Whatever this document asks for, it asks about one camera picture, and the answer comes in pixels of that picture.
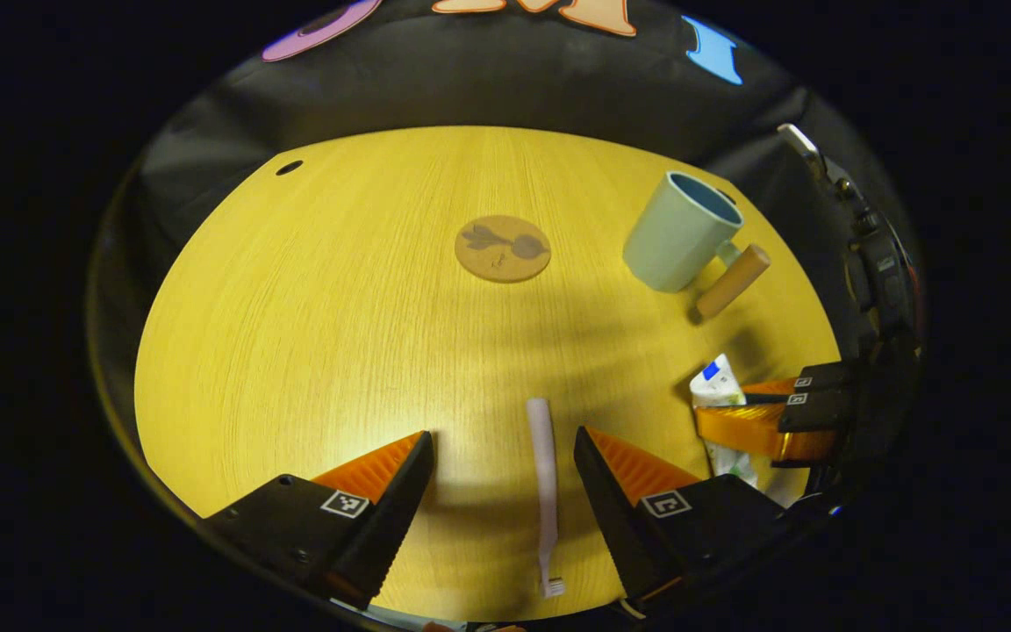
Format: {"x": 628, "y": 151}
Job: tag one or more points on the round brown coaster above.
{"x": 503, "y": 249}

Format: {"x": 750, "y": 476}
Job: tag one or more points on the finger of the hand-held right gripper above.
{"x": 742, "y": 430}
{"x": 826, "y": 376}

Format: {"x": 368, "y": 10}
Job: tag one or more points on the white toothpaste tube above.
{"x": 716, "y": 386}

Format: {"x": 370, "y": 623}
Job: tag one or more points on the pale pink toothbrush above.
{"x": 543, "y": 456}

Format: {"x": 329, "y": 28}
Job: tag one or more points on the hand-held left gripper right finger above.
{"x": 620, "y": 527}

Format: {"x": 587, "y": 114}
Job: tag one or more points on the black backdrop cloth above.
{"x": 514, "y": 79}

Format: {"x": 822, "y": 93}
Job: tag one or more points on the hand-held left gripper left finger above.
{"x": 391, "y": 518}

